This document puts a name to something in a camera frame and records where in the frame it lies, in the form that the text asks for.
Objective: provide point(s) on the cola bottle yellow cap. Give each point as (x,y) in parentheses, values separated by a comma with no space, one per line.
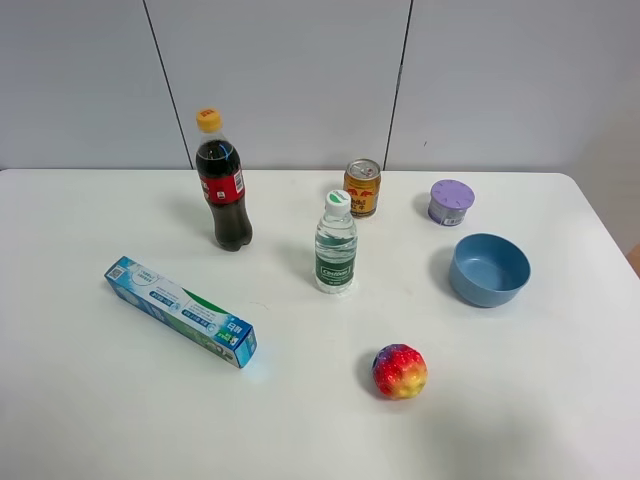
(220,172)

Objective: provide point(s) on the blue plastic bowl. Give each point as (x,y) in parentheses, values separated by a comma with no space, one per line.
(487,270)

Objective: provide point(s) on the gold energy drink can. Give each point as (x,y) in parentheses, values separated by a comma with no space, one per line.
(362,179)

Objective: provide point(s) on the clear water bottle green label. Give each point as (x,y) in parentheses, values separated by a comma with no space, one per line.
(336,241)

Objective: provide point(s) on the blue toothpaste box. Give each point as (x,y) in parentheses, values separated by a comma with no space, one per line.
(204,323)

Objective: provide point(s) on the purple lidded small container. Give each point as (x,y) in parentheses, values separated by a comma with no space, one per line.
(449,201)

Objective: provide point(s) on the rainbow bumpy ball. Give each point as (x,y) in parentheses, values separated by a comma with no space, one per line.
(399,372)

